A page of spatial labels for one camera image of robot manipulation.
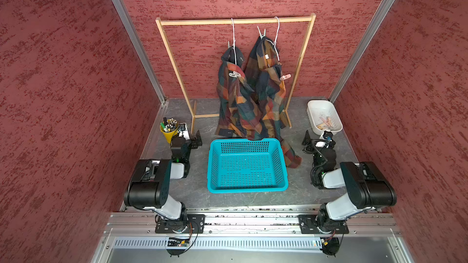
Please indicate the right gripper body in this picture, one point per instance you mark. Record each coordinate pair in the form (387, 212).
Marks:
(314, 143)

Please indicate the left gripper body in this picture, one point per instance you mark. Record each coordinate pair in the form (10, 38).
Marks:
(194, 143)

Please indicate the plaid shirt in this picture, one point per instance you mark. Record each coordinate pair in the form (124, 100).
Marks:
(263, 71)
(236, 116)

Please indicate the pink clothespin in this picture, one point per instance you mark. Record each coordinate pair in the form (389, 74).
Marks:
(285, 77)

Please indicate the white wire hanger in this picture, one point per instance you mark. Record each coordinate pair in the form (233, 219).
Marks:
(276, 37)
(234, 41)

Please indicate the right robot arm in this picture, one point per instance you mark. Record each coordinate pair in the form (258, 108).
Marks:
(365, 185)

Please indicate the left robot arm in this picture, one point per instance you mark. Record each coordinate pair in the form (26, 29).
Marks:
(148, 188)

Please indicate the clothespins in tray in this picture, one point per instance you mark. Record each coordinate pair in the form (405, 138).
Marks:
(326, 123)

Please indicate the white plastic tray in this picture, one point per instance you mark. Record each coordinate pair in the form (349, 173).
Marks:
(317, 108)

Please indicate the yellow pen cup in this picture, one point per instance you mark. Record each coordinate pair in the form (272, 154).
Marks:
(169, 128)

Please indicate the teal plastic basket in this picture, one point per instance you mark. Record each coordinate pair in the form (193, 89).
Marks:
(243, 166)

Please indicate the white clothespin on left shirt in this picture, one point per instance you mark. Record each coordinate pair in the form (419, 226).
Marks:
(235, 74)

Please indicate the wooden clothes rack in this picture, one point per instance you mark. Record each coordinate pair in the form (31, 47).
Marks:
(161, 24)

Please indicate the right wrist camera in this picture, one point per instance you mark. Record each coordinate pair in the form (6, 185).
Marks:
(327, 135)

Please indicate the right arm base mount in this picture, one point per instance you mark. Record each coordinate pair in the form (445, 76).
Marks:
(321, 225)

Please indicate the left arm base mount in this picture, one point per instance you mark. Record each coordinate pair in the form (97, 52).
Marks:
(188, 224)

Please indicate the aluminium rail frame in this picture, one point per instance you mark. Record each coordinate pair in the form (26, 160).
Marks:
(278, 228)

